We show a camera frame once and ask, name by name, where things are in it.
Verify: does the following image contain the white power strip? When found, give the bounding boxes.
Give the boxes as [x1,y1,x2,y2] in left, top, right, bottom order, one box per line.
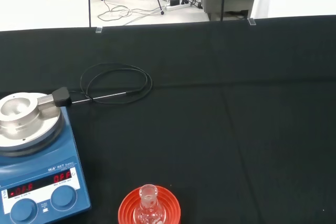
[165,0,190,12]

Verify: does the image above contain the black bench cloth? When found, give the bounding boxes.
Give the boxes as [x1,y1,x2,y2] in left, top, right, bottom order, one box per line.
[0,15,336,224]

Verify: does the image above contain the steel probe with black cable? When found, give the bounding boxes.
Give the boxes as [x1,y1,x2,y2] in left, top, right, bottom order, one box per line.
[69,62,153,105]

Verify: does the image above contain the orange flask support ring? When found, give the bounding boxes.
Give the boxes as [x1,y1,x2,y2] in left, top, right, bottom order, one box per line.
[118,186,182,224]

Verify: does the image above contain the blue-base heater with steel plate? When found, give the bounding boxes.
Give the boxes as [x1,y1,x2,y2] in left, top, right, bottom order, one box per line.
[0,87,92,224]

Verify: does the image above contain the white floor cable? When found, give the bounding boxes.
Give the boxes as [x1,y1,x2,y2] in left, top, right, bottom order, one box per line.
[98,5,169,22]

